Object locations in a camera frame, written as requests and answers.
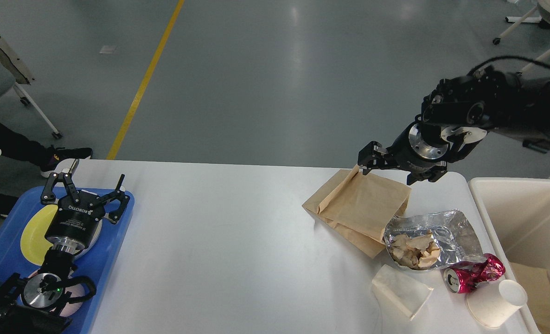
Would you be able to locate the yellow plastic plate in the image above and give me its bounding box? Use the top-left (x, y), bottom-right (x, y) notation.
top-left (20, 205), bottom-right (58, 266)

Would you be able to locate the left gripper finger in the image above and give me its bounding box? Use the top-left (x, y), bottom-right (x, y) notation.
top-left (40, 159), bottom-right (82, 207)
top-left (90, 174), bottom-right (131, 225)

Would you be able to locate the white paper napkin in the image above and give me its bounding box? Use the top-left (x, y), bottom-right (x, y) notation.
top-left (371, 264), bottom-right (434, 321)

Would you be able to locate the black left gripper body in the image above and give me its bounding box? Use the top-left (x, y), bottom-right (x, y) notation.
top-left (45, 195), bottom-right (105, 253)

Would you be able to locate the beige plastic bin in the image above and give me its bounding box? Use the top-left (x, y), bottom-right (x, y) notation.
top-left (469, 178), bottom-right (550, 334)

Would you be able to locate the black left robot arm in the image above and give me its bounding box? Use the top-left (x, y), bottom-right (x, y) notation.
top-left (0, 161), bottom-right (135, 334)

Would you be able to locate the white chair base right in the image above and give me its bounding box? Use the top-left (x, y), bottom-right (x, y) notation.
top-left (492, 0), bottom-right (550, 74)

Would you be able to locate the foil tray with crumpled paper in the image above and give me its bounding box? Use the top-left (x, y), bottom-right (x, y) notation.
top-left (383, 211), bottom-right (483, 270)

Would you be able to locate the red object under arm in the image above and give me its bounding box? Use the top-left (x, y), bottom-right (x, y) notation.
top-left (442, 252), bottom-right (506, 294)

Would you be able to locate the white paper cup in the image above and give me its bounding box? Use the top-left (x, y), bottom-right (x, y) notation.
top-left (465, 279), bottom-right (528, 328)

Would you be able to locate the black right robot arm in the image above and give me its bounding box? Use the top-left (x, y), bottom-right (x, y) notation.
top-left (356, 55), bottom-right (550, 185)

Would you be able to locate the person in black clothes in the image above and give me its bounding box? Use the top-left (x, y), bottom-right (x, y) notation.
top-left (0, 123), bottom-right (93, 218)

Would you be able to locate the large brown paper bag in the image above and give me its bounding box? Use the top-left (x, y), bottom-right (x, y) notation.
top-left (510, 262), bottom-right (550, 334)

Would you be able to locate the blue plastic tray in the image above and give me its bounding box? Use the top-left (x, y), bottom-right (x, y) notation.
top-left (0, 186), bottom-right (135, 334)

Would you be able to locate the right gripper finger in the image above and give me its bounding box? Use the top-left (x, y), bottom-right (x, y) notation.
top-left (406, 162), bottom-right (448, 186)
top-left (357, 141), bottom-right (398, 175)

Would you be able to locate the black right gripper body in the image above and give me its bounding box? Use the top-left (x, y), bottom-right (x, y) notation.
top-left (387, 122), bottom-right (449, 173)

